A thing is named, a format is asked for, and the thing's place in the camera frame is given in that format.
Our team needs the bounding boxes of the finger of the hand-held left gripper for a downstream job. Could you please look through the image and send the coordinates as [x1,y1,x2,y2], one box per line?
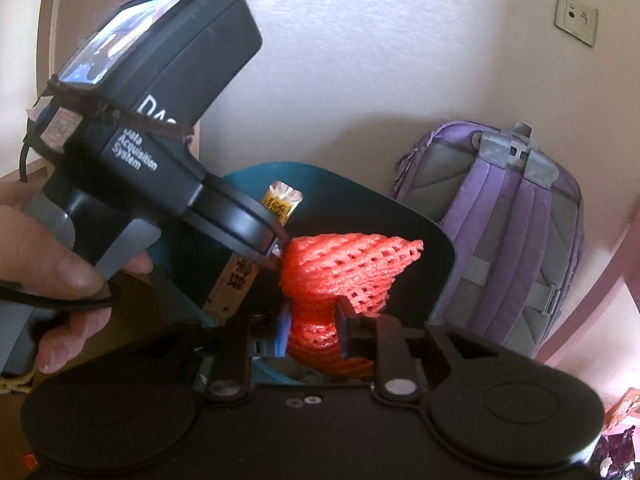
[235,237,290,275]

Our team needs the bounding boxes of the yellow rope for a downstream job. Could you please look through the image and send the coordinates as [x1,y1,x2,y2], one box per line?
[0,367,37,397]

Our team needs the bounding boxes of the white wall socket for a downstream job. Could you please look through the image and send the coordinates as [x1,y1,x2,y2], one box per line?
[553,0,600,49]

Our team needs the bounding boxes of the brown cord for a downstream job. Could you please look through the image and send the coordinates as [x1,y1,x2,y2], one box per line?
[36,74,194,142]

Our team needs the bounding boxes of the red foam fruit net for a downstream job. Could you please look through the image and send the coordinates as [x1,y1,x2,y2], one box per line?
[276,232,425,380]

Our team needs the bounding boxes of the purple grey backpack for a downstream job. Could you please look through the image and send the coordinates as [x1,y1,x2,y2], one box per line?
[390,121,586,361]

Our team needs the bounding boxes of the beige door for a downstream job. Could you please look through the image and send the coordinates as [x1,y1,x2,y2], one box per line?
[36,0,217,171]

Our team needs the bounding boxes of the teal plastic waste bin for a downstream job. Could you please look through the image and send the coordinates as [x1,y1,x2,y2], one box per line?
[150,161,459,387]

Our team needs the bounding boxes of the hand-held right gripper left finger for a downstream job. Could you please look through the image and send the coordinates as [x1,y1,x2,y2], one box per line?
[147,305,294,405]

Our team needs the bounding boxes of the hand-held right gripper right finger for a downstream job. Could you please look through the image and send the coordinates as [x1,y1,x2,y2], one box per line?
[333,299,508,405]

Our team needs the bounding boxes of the pink wooden chair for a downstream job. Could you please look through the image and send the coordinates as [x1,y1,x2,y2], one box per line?
[544,217,640,403]

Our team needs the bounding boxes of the colourful packets pile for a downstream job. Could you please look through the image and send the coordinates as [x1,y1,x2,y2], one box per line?
[592,390,640,480]

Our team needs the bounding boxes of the person's left hand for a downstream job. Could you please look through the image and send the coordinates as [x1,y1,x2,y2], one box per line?
[0,177,154,374]

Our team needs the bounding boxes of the yellow snack wrapper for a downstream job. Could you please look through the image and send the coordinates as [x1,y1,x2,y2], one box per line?
[206,182,304,323]

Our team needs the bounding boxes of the black wrist strap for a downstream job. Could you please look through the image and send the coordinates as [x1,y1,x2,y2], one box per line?
[0,280,118,313]

